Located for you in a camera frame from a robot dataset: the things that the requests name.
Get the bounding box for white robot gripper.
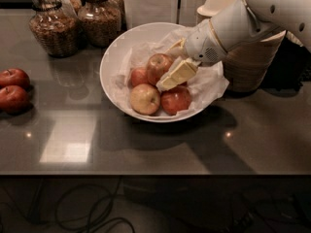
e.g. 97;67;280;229
155;19;226;92

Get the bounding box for red-yellow apple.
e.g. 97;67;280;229
147;53;173;85

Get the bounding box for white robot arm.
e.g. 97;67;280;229
156;0;311;91

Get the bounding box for red front right apple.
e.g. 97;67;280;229
161;85;192;116

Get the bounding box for red back left apple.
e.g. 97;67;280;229
130;67;148;87

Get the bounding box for yellow-green front apple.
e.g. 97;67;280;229
129;83;160;116

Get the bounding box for white ceramic bowl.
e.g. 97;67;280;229
99;21;225;124

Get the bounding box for upper red apple on table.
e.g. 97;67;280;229
0;68;30;89

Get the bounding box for red apple on table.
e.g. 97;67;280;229
0;85;31;115
0;68;30;89

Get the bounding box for lower red apple on table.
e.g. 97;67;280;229
0;85;31;115

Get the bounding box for white paper liner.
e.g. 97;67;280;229
112;25;230;120

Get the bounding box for front stack of paper bowls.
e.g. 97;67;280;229
223;31;286;93

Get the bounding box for stack of paper bowls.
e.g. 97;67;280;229
196;0;235;23
223;31;286;93

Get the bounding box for back stack of paper bowls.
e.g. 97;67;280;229
196;0;235;23

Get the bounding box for right glass granola jar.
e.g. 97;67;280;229
78;0;121;48

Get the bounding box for glass granola jar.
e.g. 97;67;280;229
78;0;121;48
29;0;79;57

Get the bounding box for left glass granola jar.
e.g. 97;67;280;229
29;0;79;57

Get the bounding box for black cable on floor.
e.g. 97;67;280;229
0;176;136;233

